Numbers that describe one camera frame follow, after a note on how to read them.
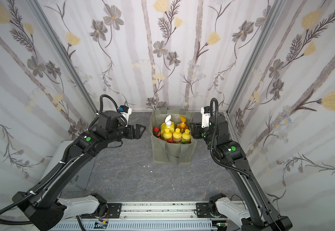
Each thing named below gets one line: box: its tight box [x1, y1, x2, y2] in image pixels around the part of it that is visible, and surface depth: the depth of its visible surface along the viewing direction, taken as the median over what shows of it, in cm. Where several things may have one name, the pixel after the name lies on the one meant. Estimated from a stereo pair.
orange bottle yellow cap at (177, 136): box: [172, 128, 183, 144], surface depth 84 cm
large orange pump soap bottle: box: [176, 115, 189, 133], surface depth 85 cm
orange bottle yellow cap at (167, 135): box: [162, 128, 173, 142], surface depth 83 cm
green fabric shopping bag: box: [149, 108, 198, 166], surface depth 80 cm
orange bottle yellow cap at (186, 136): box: [181, 128, 192, 144], surface depth 83 cm
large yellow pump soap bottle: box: [160, 114, 175, 140], surface depth 86 cm
